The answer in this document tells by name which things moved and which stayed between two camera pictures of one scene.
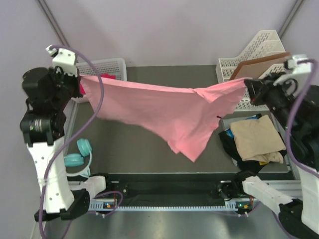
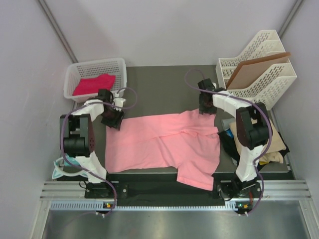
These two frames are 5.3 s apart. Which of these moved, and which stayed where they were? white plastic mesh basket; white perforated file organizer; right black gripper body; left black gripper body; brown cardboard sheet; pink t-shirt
Moved: left black gripper body; pink t-shirt; right black gripper body
Stayed: white plastic mesh basket; brown cardboard sheet; white perforated file organizer
